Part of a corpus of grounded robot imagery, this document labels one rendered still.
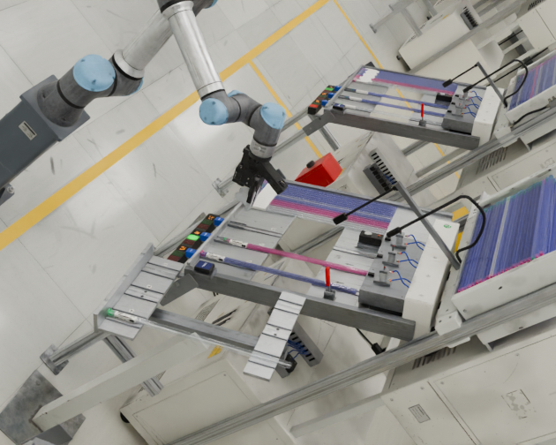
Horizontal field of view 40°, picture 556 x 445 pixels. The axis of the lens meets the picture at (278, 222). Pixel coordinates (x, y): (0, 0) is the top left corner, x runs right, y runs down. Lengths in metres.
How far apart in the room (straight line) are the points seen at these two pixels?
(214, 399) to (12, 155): 1.05
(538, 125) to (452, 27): 3.42
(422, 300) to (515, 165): 1.44
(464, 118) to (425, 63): 3.30
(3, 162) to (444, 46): 4.70
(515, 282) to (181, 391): 1.21
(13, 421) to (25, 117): 0.98
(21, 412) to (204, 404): 0.60
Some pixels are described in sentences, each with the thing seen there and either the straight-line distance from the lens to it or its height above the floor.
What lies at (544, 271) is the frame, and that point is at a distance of 2.03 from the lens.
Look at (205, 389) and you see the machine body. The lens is 2.62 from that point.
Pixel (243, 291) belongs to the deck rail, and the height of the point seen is 0.84.
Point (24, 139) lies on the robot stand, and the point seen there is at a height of 0.42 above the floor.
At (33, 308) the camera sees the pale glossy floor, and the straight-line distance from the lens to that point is 2.90.
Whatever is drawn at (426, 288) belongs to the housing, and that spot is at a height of 1.30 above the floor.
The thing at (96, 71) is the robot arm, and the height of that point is 0.77.
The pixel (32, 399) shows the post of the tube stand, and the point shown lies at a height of 0.01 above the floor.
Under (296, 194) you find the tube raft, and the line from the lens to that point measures 2.79.
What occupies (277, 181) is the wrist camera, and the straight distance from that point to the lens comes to 2.31.
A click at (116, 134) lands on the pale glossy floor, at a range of 3.60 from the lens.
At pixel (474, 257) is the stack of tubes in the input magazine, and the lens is 2.29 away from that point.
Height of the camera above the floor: 2.25
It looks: 33 degrees down
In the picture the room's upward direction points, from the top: 59 degrees clockwise
